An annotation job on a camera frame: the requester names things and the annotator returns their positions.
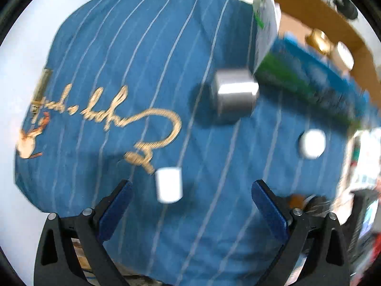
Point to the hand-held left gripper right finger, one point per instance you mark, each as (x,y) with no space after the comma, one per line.
(269,207)

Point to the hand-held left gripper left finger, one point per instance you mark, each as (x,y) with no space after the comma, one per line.
(114,207)

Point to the white cylinder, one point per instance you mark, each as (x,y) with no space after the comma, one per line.
(169,184)
(312,143)

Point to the blue striped cloth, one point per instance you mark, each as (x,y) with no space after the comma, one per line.
(143,80)

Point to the blue green carton box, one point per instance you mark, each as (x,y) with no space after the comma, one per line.
(312,80)

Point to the gold round jar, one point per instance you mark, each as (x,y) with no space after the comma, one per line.
(319,40)

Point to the white green carton box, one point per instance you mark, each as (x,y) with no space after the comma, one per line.
(266,26)

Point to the brown cardboard box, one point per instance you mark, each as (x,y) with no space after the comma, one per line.
(324,23)

